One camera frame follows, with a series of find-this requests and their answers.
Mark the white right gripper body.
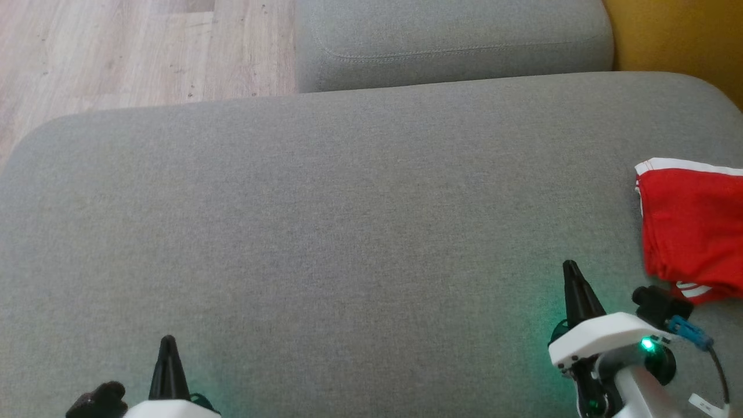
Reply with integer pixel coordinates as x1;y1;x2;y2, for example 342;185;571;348
547;312;677;418

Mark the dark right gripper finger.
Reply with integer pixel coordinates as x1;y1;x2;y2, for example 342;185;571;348
572;260;607;323
564;260;586;327

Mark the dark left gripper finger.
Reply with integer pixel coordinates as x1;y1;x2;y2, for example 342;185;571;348
169;336;190;401
149;335;170;401

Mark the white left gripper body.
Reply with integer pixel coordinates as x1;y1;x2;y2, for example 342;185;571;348
122;398;221;418

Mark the red shorts white hem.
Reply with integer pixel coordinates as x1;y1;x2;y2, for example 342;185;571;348
634;157;743;297

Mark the large grey sofa seat cushion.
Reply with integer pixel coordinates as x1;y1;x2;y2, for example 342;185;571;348
0;71;743;418

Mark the small grey sofa cushion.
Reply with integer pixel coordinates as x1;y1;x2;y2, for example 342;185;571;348
295;0;615;93

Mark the blue right cable connector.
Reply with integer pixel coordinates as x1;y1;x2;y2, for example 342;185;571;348
666;315;715;352

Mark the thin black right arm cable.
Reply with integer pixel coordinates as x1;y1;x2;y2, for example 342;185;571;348
708;346;732;407

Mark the white cable label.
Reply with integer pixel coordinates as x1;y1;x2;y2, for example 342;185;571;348
688;394;731;417

